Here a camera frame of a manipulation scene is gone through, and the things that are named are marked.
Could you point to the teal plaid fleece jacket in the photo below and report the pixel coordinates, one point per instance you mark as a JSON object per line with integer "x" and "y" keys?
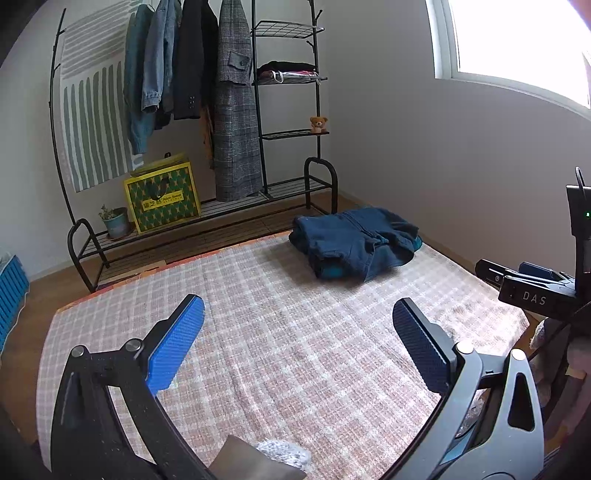
{"x": 351, "y": 240}

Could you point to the black coat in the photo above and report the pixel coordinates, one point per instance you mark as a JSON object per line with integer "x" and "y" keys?
{"x": 194, "y": 60}

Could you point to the blue denim jacket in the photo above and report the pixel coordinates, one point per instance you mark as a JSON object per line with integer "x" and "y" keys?
{"x": 159, "y": 60}

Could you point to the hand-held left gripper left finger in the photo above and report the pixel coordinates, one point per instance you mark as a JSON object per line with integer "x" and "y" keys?
{"x": 178, "y": 341}

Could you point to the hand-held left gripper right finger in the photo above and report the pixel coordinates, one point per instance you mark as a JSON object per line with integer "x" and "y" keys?
{"x": 422, "y": 346}

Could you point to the grey cloth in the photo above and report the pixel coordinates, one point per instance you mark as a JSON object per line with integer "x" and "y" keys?
{"x": 240, "y": 461}

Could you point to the person's right hand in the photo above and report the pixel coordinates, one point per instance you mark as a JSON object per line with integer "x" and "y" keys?
{"x": 577, "y": 357}

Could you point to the pink plaid blanket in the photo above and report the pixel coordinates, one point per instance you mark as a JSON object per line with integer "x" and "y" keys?
{"x": 300, "y": 346}

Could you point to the black metal clothes rack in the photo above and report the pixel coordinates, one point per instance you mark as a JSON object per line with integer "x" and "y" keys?
{"x": 286, "y": 187}

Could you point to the person's left hand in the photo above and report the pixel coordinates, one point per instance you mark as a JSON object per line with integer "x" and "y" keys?
{"x": 281, "y": 452}

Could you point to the small teddy bear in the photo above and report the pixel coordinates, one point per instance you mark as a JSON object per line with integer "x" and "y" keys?
{"x": 318, "y": 124}

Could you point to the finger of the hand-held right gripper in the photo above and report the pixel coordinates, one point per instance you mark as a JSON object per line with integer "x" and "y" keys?
{"x": 489, "y": 272}
{"x": 531, "y": 297}

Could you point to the folded clothes stack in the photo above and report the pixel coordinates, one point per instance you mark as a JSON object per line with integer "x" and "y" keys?
{"x": 286, "y": 68}

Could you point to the window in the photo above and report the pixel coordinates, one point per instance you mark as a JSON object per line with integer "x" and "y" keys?
{"x": 508, "y": 32}

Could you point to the potted succulent plant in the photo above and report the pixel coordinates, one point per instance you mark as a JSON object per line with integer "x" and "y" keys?
{"x": 115, "y": 224}

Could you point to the grey checked coat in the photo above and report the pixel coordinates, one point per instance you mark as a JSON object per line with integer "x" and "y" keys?
{"x": 235, "y": 115}

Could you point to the blue slatted panel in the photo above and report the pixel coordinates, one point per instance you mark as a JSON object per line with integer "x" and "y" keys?
{"x": 11, "y": 295}

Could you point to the yellow green patterned bag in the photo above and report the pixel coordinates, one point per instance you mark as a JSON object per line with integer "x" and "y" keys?
{"x": 161, "y": 198}

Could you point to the teal denim shirt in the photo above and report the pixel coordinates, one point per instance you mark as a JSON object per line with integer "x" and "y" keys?
{"x": 136, "y": 92}

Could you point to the grey striped wall hanging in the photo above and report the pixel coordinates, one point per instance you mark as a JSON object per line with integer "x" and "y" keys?
{"x": 92, "y": 115}

